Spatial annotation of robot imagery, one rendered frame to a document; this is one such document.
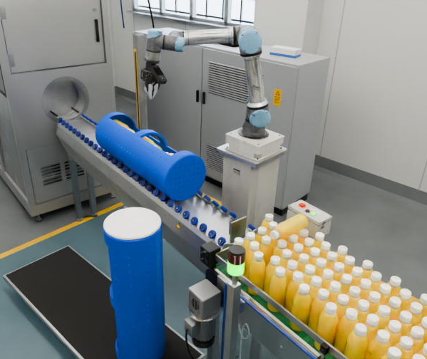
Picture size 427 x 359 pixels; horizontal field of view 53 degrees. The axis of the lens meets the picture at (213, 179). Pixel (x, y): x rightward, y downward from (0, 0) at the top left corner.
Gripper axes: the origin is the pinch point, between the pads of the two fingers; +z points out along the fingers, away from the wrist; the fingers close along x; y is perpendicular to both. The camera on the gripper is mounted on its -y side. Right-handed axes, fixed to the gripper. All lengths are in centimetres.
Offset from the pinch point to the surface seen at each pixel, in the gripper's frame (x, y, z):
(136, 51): -38, 80, -4
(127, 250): 41, -51, 54
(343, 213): -223, -18, 131
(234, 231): -6, -72, 46
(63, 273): 33, 44, 143
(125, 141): 1.4, 22.1, 35.2
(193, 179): -14, -27, 40
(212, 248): 12, -77, 46
